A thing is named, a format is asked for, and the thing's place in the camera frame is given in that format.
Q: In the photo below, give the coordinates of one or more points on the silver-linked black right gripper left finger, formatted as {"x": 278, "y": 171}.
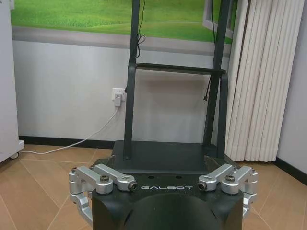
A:
{"x": 105, "y": 178}

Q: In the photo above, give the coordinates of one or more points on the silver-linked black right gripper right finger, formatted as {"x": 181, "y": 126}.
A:
{"x": 227, "y": 178}

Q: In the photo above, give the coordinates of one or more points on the black metal display stand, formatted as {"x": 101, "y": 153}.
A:
{"x": 156, "y": 155}

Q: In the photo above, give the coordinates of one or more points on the white power adapter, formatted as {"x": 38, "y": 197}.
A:
{"x": 118, "y": 100}

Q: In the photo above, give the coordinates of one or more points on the white pleated curtain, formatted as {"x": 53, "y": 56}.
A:
{"x": 263, "y": 95}

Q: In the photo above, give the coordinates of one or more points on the white wheeled cabinet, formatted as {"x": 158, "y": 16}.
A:
{"x": 7, "y": 83}

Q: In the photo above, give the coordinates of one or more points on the white wall socket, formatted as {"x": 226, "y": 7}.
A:
{"x": 115, "y": 90}

